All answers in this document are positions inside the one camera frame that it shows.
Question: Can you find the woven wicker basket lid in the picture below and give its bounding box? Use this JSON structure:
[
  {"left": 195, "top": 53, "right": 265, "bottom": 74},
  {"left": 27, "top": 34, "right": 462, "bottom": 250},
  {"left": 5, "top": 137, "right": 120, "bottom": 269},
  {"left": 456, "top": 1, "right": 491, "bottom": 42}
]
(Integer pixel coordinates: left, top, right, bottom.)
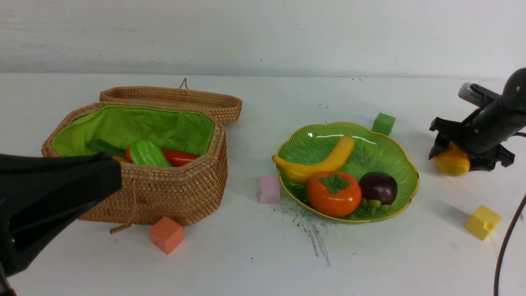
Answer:
[{"left": 99, "top": 79, "right": 242, "bottom": 124}]

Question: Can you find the orange yellow toy mango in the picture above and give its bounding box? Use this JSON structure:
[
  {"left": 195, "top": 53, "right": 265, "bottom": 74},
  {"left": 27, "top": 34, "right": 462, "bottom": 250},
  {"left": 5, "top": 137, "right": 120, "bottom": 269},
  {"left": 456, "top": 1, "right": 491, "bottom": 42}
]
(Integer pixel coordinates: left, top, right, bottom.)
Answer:
[{"left": 434, "top": 143, "right": 471, "bottom": 177}]

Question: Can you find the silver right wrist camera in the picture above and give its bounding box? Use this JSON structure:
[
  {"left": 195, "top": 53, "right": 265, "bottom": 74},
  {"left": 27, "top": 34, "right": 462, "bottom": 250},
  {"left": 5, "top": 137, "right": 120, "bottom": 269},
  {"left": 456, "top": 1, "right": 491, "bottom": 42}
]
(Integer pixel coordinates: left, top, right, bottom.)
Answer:
[{"left": 458, "top": 83, "right": 500, "bottom": 109}]

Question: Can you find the yellow foam block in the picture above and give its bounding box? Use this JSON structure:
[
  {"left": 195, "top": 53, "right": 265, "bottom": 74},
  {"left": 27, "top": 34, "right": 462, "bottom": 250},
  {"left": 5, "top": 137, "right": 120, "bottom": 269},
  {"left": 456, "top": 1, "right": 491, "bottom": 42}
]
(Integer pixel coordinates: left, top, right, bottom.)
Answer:
[{"left": 464, "top": 205, "right": 502, "bottom": 241}]

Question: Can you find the orange toy persimmon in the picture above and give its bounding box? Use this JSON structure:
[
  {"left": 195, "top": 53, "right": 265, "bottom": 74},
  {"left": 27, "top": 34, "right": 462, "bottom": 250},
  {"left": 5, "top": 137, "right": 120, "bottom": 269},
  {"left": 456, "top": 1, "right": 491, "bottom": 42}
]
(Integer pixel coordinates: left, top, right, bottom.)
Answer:
[{"left": 307, "top": 171, "right": 362, "bottom": 218}]

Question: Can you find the orange foam cube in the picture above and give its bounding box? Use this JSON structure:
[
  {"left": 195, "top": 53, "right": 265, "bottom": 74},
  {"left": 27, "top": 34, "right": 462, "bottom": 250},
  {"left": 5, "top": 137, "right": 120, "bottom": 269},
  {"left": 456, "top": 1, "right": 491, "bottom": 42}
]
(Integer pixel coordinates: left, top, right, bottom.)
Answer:
[{"left": 149, "top": 217, "right": 185, "bottom": 254}]

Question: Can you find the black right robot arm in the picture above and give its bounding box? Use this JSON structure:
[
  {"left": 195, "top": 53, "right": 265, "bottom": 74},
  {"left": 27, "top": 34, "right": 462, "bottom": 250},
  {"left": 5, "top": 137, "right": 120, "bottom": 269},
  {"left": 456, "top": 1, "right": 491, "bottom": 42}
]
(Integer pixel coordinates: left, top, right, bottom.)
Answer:
[{"left": 428, "top": 69, "right": 526, "bottom": 171}]

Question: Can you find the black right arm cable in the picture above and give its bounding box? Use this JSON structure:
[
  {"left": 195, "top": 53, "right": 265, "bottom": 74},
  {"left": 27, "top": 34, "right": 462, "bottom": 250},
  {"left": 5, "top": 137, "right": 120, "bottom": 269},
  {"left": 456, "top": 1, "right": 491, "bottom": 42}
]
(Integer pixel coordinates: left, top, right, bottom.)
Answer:
[{"left": 493, "top": 132, "right": 526, "bottom": 296}]

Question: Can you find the purple toy mangosteen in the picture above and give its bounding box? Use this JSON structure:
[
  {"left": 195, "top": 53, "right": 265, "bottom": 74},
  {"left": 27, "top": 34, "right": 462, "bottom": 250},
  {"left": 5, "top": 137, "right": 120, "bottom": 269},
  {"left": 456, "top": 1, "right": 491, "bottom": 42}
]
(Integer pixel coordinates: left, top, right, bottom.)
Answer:
[{"left": 358, "top": 171, "right": 398, "bottom": 215}]

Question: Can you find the orange toy carrot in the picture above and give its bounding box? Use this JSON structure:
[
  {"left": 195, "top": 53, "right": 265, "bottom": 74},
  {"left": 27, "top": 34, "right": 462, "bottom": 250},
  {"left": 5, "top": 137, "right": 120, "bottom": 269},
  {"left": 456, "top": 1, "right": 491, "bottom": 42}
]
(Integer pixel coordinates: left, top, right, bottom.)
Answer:
[{"left": 85, "top": 139, "right": 199, "bottom": 167}]

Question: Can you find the green toy bitter gourd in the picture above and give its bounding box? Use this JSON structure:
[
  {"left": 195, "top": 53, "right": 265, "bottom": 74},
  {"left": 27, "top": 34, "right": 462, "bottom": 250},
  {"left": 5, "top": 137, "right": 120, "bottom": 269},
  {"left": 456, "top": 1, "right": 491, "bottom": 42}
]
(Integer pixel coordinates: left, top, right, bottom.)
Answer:
[{"left": 126, "top": 140, "right": 172, "bottom": 167}]

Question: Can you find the yellow toy banana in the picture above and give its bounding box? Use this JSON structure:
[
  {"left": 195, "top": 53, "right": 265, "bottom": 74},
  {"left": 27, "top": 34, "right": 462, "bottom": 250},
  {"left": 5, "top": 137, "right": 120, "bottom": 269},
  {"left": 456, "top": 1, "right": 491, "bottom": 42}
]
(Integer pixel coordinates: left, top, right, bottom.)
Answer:
[{"left": 271, "top": 134, "right": 355, "bottom": 185}]

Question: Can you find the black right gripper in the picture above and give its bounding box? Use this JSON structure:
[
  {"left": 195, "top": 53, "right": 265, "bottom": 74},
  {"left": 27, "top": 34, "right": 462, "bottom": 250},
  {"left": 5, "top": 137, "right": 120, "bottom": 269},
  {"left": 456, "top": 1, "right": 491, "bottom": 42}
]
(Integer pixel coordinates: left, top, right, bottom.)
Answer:
[{"left": 428, "top": 95, "right": 520, "bottom": 172}]

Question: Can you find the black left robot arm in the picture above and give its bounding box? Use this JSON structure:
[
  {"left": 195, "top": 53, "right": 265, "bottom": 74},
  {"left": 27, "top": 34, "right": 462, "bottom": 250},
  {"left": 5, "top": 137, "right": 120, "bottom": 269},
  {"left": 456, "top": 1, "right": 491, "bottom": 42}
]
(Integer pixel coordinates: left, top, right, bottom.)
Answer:
[{"left": 0, "top": 153, "right": 122, "bottom": 296}]

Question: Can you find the pink foam cube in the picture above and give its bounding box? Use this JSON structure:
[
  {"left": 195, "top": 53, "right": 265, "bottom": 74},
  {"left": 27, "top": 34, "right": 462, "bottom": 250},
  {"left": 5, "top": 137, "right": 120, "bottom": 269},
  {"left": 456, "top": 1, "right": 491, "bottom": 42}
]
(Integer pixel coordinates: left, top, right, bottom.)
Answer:
[{"left": 259, "top": 176, "right": 281, "bottom": 204}]

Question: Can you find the green leaf-shaped glass plate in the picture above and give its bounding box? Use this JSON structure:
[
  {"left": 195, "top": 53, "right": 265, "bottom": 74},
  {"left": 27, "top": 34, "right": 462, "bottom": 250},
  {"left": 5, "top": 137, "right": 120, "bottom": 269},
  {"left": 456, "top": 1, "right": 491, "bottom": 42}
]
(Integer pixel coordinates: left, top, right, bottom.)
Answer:
[{"left": 276, "top": 122, "right": 420, "bottom": 224}]

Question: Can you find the brown toy potato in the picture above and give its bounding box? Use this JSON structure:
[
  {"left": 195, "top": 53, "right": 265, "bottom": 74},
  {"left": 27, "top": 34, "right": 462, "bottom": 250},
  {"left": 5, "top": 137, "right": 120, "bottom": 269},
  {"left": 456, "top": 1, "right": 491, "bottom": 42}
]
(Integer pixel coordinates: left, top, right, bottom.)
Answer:
[{"left": 112, "top": 156, "right": 131, "bottom": 163}]

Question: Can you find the green foam cube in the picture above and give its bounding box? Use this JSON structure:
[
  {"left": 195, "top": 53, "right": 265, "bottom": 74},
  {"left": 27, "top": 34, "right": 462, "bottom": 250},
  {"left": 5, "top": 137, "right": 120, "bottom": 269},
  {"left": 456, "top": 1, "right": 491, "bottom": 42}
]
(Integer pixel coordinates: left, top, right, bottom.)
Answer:
[{"left": 372, "top": 113, "right": 396, "bottom": 136}]

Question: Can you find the woven wicker basket green lining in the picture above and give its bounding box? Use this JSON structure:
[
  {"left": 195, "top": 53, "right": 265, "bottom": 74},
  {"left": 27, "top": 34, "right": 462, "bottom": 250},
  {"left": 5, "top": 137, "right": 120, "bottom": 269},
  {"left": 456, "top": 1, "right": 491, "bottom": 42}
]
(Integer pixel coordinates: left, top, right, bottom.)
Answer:
[{"left": 42, "top": 102, "right": 228, "bottom": 227}]

